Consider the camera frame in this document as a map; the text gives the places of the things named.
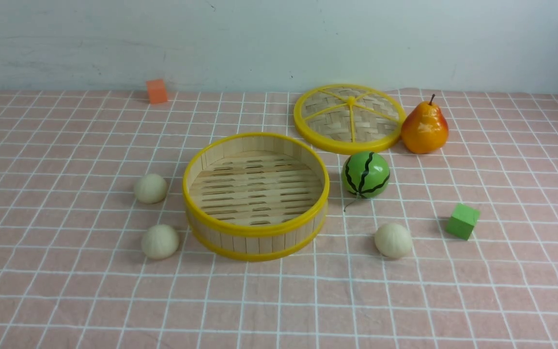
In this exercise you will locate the white bun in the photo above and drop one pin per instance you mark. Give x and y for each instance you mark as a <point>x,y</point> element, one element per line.
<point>160,241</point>
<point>150,189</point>
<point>393,240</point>

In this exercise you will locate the bamboo steamer tray yellow rim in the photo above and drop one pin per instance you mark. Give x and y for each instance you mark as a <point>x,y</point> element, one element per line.
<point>256,196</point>

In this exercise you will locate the woven bamboo steamer lid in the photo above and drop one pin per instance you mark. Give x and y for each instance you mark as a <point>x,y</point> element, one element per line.
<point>348,119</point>

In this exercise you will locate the green toy watermelon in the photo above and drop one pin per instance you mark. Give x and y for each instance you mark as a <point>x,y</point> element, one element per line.
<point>365,174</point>

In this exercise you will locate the orange foam cube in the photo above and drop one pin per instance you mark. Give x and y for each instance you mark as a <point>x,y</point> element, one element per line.
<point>157,91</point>

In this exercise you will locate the orange toy pear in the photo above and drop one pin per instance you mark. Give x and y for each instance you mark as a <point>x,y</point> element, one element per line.
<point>425,129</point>

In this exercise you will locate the green foam cube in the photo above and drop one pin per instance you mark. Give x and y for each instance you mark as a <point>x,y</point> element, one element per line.
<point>462,221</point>

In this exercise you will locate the pink checkered tablecloth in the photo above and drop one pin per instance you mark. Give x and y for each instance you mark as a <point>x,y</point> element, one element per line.
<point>73,275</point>

